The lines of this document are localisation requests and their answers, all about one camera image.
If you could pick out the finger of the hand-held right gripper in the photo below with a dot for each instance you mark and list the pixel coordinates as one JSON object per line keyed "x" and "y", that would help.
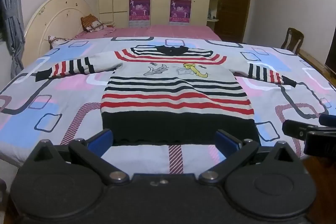
{"x": 328, "y": 120}
{"x": 294, "y": 128}

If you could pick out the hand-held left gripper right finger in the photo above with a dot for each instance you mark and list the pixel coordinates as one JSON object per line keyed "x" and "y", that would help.
{"x": 226, "y": 141}

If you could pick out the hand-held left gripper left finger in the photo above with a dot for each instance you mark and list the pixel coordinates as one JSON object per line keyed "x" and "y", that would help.
{"x": 101, "y": 139}

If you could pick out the striped cartoon knit sweater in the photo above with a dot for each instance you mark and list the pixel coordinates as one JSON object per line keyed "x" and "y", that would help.
{"x": 173, "y": 98}

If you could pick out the patterned bed blanket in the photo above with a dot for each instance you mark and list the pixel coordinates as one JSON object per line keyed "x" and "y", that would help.
{"x": 47, "y": 98}

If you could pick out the dark wooden cabinet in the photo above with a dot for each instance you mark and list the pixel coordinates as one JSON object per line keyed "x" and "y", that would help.
{"x": 331, "y": 50}

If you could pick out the wooden chair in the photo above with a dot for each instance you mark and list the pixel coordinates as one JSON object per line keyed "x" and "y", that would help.
{"x": 292, "y": 40}

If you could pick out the white patterned pillow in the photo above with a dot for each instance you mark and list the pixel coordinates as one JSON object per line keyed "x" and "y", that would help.
{"x": 56, "y": 41}

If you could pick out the orange printed pillow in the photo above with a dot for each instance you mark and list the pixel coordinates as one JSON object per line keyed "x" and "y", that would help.
{"x": 90, "y": 23}

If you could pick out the pink bed sheet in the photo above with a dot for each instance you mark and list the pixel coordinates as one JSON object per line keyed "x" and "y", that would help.
{"x": 168, "y": 30}

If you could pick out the cream arched headboard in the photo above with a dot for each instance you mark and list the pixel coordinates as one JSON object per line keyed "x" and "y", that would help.
{"x": 52, "y": 16}

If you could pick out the brown wooden door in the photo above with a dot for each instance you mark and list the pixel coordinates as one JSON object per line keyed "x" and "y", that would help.
{"x": 232, "y": 3}

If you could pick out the grey curtain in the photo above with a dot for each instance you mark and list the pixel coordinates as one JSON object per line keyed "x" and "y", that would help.
{"x": 10, "y": 11}

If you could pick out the wooden bed frame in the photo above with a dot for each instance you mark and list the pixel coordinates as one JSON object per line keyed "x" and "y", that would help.
{"x": 316, "y": 60}

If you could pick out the purple wall poster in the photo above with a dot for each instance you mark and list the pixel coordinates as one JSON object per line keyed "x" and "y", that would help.
{"x": 180, "y": 11}
{"x": 139, "y": 11}

